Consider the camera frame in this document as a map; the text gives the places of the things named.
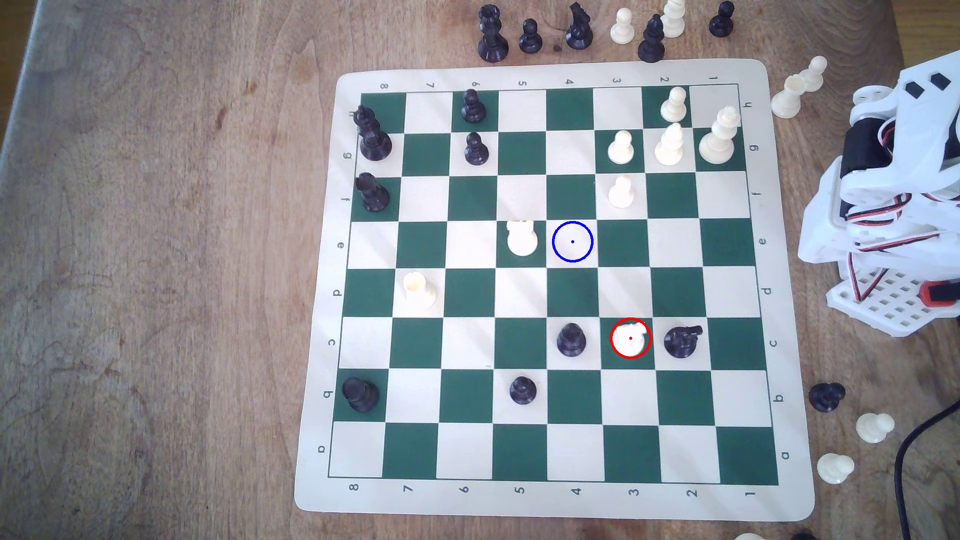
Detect red black clamp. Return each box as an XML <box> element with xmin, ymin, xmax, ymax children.
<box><xmin>920</xmin><ymin>280</ymin><xmax>960</xmax><ymax>308</ymax></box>

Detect red white black servo wires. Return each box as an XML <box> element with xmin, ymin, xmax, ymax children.
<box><xmin>846</xmin><ymin>253</ymin><xmax>891</xmax><ymax>306</ymax></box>
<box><xmin>841</xmin><ymin>189</ymin><xmax>948</xmax><ymax>228</ymax></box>

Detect white rook off board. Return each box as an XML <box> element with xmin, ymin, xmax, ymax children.
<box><xmin>771</xmin><ymin>74</ymin><xmax>807</xmax><ymax>120</ymax></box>

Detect white chess rook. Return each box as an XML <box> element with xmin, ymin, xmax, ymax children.
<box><xmin>507</xmin><ymin>219</ymin><xmax>540</xmax><ymax>258</ymax></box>
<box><xmin>402</xmin><ymin>272</ymin><xmax>438</xmax><ymax>309</ymax></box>

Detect green white chess mat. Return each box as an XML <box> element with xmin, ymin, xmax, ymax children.
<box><xmin>293</xmin><ymin>58</ymin><xmax>816</xmax><ymax>523</ymax></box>

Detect black chess queen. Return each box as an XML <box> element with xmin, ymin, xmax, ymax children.
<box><xmin>352</xmin><ymin>104</ymin><xmax>393</xmax><ymax>163</ymax></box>

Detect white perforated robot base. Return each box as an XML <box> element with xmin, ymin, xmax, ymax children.
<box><xmin>825</xmin><ymin>264</ymin><xmax>960</xmax><ymax>338</ymax></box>

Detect black cable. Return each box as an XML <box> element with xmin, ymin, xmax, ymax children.
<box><xmin>892</xmin><ymin>401</ymin><xmax>960</xmax><ymax>540</ymax></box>

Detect white chess knight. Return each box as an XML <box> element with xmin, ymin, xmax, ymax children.
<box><xmin>612</xmin><ymin>320</ymin><xmax>650</xmax><ymax>358</ymax></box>

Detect white chess king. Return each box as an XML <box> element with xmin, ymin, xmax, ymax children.
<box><xmin>698</xmin><ymin>105</ymin><xmax>741</xmax><ymax>166</ymax></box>

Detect white chess bishop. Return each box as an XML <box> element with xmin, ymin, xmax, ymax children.
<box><xmin>660</xmin><ymin>0</ymin><xmax>687</xmax><ymax>39</ymax></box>
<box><xmin>654</xmin><ymin>122</ymin><xmax>686</xmax><ymax>168</ymax></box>

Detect black chess knight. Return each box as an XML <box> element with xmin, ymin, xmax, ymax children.
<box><xmin>663</xmin><ymin>324</ymin><xmax>705</xmax><ymax>360</ymax></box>
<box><xmin>565</xmin><ymin>1</ymin><xmax>595</xmax><ymax>51</ymax></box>

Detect black chess rook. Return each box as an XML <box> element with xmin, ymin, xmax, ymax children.
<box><xmin>342</xmin><ymin>376</ymin><xmax>381</xmax><ymax>414</ymax></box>

